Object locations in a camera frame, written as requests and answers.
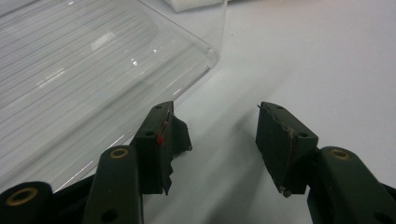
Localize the white printed tote bag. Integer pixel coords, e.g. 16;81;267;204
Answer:
163;0;226;13

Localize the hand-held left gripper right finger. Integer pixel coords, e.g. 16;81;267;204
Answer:
255;102;319;199

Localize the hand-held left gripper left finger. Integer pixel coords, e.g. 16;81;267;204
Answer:
130;101;192;196

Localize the clear plastic box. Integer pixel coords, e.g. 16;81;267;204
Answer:
0;0;228;192

